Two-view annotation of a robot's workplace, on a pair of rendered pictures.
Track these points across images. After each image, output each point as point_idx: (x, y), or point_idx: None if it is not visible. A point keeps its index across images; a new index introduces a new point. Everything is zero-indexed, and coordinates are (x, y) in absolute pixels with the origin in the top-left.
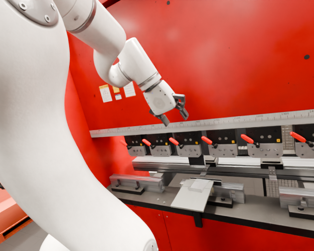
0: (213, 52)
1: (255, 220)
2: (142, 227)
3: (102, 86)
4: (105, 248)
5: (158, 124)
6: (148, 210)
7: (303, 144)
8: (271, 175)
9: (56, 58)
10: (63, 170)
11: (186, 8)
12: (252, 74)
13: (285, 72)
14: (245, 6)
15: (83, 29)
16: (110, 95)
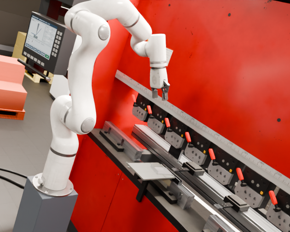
0: (232, 73)
1: (175, 218)
2: (94, 113)
3: None
4: (79, 104)
5: (167, 101)
6: (113, 165)
7: None
8: (220, 205)
9: (101, 46)
10: (84, 73)
11: (236, 27)
12: (244, 108)
13: (262, 122)
14: (268, 56)
15: (127, 27)
16: None
